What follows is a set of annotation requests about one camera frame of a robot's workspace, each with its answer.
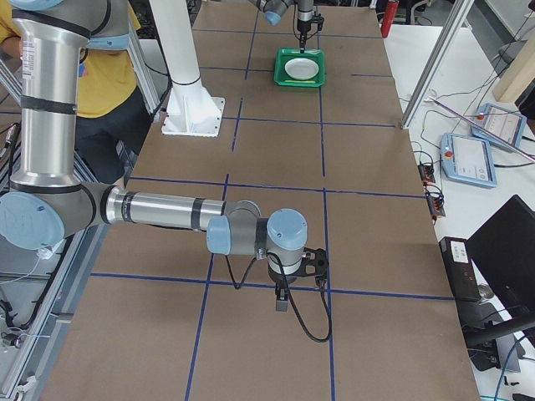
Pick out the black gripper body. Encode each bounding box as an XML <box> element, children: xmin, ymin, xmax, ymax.
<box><xmin>296</xmin><ymin>0</ymin><xmax>324</xmax><ymax>35</ymax></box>
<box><xmin>267</xmin><ymin>251</ymin><xmax>302</xmax><ymax>288</ymax></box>

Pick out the white plastic fork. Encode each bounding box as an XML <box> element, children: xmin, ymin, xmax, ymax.
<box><xmin>280</xmin><ymin>48</ymin><xmax>322</xmax><ymax>57</ymax></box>

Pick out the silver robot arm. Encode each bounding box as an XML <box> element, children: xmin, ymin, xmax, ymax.
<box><xmin>1</xmin><ymin>1</ymin><xmax>307</xmax><ymax>312</ymax></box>
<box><xmin>250</xmin><ymin>0</ymin><xmax>324</xmax><ymax>53</ymax></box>

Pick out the white round plate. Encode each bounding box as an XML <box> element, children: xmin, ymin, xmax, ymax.
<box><xmin>284</xmin><ymin>58</ymin><xmax>319</xmax><ymax>81</ymax></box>

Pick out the green plastic tray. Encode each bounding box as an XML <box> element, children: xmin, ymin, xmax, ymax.
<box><xmin>273</xmin><ymin>49</ymin><xmax>325</xmax><ymax>88</ymax></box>

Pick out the yellow chopstick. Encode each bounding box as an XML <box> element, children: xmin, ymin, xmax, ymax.
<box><xmin>283</xmin><ymin>79</ymin><xmax>316</xmax><ymax>85</ymax></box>

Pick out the red fire extinguisher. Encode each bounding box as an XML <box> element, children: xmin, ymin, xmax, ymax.
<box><xmin>380</xmin><ymin>0</ymin><xmax>399</xmax><ymax>38</ymax></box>

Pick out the brown paper table mat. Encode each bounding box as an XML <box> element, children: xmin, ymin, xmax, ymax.
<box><xmin>42</xmin><ymin>3</ymin><xmax>479</xmax><ymax>400</ymax></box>

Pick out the orange black connector near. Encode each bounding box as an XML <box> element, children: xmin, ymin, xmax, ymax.
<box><xmin>424</xmin><ymin>184</ymin><xmax>446</xmax><ymax>221</ymax></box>

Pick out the orange black connector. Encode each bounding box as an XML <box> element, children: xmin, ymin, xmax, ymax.
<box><xmin>424</xmin><ymin>184</ymin><xmax>446</xmax><ymax>221</ymax></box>
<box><xmin>416</xmin><ymin>150</ymin><xmax>436</xmax><ymax>184</ymax></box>

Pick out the black computer box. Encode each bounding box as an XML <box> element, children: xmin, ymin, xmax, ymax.
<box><xmin>439</xmin><ymin>236</ymin><xmax>481</xmax><ymax>302</ymax></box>

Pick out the orange black connector far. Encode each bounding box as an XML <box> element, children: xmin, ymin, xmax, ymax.
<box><xmin>416</xmin><ymin>150</ymin><xmax>436</xmax><ymax>184</ymax></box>

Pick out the near teach pendant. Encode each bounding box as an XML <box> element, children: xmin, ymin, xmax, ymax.
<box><xmin>441</xmin><ymin>133</ymin><xmax>497</xmax><ymax>188</ymax></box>

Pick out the teach pendant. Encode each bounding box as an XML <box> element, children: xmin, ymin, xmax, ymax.
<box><xmin>474</xmin><ymin>104</ymin><xmax>527</xmax><ymax>148</ymax></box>
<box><xmin>441</xmin><ymin>133</ymin><xmax>497</xmax><ymax>188</ymax></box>

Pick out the person in yellow shirt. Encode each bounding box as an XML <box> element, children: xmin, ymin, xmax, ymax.
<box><xmin>1</xmin><ymin>1</ymin><xmax>152</xmax><ymax>187</ymax></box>

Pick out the black laptop monitor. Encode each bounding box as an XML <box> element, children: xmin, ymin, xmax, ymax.
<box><xmin>467</xmin><ymin>195</ymin><xmax>535</xmax><ymax>317</ymax></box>

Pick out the far teach pendant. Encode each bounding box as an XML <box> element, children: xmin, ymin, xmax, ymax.
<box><xmin>474</xmin><ymin>104</ymin><xmax>527</xmax><ymax>148</ymax></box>

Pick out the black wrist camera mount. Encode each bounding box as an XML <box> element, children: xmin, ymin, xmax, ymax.
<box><xmin>300</xmin><ymin>247</ymin><xmax>329</xmax><ymax>290</ymax></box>

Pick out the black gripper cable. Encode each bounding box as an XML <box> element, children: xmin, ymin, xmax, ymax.
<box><xmin>225</xmin><ymin>250</ymin><xmax>334</xmax><ymax>343</ymax></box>

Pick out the aluminium frame post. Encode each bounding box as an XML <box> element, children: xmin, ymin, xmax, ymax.
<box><xmin>400</xmin><ymin>0</ymin><xmax>475</xmax><ymax>129</ymax></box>

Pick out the white camera pole stand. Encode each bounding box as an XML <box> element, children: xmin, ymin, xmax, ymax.
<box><xmin>150</xmin><ymin>0</ymin><xmax>225</xmax><ymax>137</ymax></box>

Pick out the aluminium frame rail left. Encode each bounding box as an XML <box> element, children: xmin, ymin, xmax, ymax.
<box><xmin>1</xmin><ymin>226</ymin><xmax>108</xmax><ymax>400</ymax></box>

